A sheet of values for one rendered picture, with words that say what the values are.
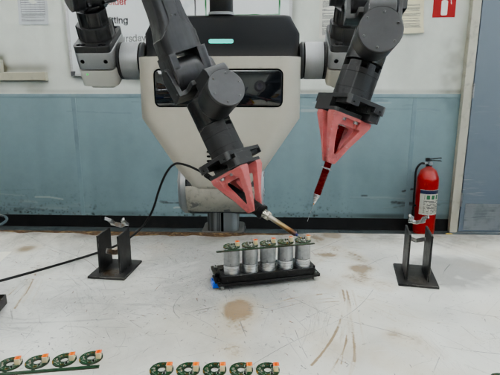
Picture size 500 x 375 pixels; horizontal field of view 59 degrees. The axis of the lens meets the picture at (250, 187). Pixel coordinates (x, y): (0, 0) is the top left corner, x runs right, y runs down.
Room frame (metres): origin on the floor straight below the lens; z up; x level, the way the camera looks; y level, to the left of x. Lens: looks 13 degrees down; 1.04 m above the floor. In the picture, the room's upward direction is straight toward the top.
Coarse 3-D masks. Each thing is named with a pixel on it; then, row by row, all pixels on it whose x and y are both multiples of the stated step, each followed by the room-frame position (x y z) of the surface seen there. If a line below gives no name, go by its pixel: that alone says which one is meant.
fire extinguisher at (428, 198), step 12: (432, 168) 3.03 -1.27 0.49; (420, 180) 3.02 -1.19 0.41; (432, 180) 2.98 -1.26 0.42; (420, 192) 3.01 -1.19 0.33; (432, 192) 2.98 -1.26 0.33; (420, 204) 3.01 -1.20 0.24; (432, 204) 2.98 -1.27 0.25; (420, 216) 3.00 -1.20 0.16; (432, 216) 2.99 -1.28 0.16; (420, 228) 3.00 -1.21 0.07; (432, 228) 2.99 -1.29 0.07
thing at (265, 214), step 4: (264, 212) 0.68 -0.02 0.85; (268, 212) 0.68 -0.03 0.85; (264, 216) 0.68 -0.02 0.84; (268, 216) 0.68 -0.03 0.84; (272, 216) 0.68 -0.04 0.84; (272, 220) 0.68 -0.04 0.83; (276, 220) 0.68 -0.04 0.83; (276, 224) 0.68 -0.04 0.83; (280, 224) 0.67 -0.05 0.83; (284, 224) 0.67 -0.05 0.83; (284, 228) 0.67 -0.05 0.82; (288, 228) 0.66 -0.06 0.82; (292, 232) 0.66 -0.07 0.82; (296, 232) 0.66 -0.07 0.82
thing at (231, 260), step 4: (224, 252) 0.61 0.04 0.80; (228, 252) 0.61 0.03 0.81; (232, 252) 0.61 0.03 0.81; (236, 252) 0.61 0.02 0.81; (224, 256) 0.61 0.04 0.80; (228, 256) 0.61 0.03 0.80; (232, 256) 0.61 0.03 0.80; (236, 256) 0.61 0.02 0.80; (224, 260) 0.61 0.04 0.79; (228, 260) 0.61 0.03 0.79; (232, 260) 0.61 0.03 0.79; (236, 260) 0.61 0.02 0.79; (224, 264) 0.62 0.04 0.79; (228, 264) 0.61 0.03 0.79; (232, 264) 0.61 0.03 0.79; (236, 264) 0.61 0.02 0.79; (224, 268) 0.62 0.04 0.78; (228, 268) 0.61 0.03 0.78; (232, 268) 0.61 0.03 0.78; (236, 268) 0.61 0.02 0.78; (224, 272) 0.62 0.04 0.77; (228, 272) 0.61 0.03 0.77; (232, 272) 0.61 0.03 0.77; (236, 272) 0.61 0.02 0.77
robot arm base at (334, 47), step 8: (336, 8) 1.07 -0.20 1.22; (336, 16) 1.07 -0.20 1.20; (336, 24) 1.08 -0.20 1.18; (328, 32) 1.12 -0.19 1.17; (336, 32) 1.07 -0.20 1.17; (344, 32) 1.06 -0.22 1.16; (352, 32) 1.06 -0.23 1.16; (328, 40) 1.11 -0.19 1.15; (336, 40) 1.08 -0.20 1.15; (344, 40) 1.07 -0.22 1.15; (336, 48) 1.06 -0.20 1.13; (344, 48) 1.06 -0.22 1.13
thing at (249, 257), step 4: (248, 244) 0.63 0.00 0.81; (244, 248) 0.62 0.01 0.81; (248, 248) 0.62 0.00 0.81; (244, 252) 0.62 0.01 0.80; (248, 252) 0.62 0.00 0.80; (252, 252) 0.62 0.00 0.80; (256, 252) 0.62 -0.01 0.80; (244, 256) 0.62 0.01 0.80; (248, 256) 0.62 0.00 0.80; (252, 256) 0.62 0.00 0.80; (256, 256) 0.62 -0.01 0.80; (244, 260) 0.62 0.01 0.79; (248, 260) 0.62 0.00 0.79; (252, 260) 0.62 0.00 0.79; (256, 260) 0.62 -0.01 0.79; (244, 264) 0.62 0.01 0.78; (248, 264) 0.62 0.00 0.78; (252, 264) 0.62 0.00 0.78; (256, 264) 0.62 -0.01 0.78; (244, 268) 0.62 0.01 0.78; (248, 268) 0.62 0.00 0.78; (252, 268) 0.62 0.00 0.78; (256, 268) 0.62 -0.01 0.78; (244, 272) 0.62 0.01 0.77; (248, 272) 0.62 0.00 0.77; (252, 272) 0.62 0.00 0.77
